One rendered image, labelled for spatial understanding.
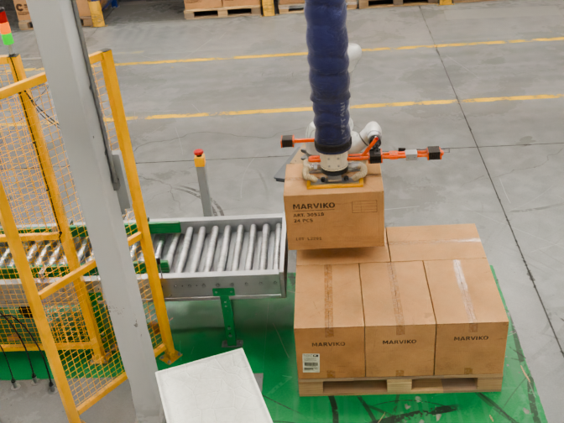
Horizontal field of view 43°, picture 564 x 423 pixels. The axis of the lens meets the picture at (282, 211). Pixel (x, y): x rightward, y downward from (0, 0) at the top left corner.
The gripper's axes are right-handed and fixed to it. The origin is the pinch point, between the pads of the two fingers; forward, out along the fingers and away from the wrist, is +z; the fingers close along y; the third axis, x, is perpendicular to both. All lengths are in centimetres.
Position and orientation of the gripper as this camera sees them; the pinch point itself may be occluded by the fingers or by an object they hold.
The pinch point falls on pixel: (377, 155)
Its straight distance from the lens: 434.9
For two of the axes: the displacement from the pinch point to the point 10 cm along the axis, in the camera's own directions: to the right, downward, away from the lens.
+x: -10.0, 0.4, 0.7
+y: 0.7, 8.4, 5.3
